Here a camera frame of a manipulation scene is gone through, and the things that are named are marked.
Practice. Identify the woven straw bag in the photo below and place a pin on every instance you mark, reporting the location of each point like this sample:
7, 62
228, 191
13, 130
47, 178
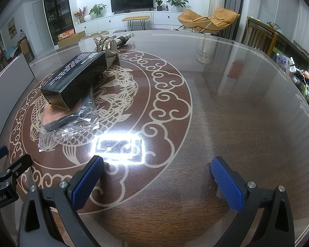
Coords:
108, 49

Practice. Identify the white panel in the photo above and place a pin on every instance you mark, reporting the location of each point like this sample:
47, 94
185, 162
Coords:
7, 87

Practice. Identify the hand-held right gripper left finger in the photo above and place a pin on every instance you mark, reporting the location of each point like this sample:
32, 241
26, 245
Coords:
87, 180

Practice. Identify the small green potted plant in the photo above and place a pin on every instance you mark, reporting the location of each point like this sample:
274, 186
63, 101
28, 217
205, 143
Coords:
159, 5

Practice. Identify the large green potted plant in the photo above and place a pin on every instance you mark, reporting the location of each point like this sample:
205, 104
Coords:
176, 2

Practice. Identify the dark cylindrical bottle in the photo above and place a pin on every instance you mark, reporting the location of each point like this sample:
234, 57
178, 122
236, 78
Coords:
124, 40

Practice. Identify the dark wooden sideboard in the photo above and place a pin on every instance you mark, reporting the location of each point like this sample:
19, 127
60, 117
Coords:
291, 46

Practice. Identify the black television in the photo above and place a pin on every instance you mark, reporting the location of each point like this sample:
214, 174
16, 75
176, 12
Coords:
131, 1

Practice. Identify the red flowers in vase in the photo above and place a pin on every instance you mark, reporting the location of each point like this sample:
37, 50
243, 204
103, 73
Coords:
81, 14

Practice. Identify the wooden bench with black legs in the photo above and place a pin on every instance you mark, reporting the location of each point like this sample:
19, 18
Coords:
135, 18

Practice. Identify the black cardboard box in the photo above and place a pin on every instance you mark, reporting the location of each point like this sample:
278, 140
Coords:
74, 77

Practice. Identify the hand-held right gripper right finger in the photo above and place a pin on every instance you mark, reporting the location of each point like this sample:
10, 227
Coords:
228, 185

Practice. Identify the clutter of bottles and packets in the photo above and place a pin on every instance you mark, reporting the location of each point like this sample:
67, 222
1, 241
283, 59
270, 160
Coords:
303, 82

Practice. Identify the framed wall picture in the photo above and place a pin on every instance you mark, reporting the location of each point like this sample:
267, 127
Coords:
11, 28

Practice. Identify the orange printed box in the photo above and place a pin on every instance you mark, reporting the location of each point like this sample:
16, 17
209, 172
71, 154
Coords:
65, 34

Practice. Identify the white television cabinet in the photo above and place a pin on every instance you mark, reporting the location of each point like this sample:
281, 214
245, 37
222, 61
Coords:
105, 22

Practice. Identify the brown cardboard box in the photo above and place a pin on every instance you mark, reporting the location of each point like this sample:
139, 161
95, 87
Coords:
78, 36

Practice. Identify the orange lounge chair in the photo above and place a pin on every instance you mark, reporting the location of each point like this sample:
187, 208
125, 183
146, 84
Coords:
208, 19

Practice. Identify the black glass display cabinet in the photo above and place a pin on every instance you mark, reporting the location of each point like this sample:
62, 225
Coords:
58, 10

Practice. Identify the bushy green potted plant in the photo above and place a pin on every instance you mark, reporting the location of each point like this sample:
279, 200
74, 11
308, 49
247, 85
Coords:
97, 10

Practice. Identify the clear bag with brown notebook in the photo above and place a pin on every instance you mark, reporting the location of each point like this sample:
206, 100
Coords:
67, 126

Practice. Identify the wooden chair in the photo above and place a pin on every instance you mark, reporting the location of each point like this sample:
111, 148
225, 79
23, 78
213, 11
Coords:
260, 37

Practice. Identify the white round vase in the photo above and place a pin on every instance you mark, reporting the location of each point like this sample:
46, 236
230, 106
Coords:
87, 18

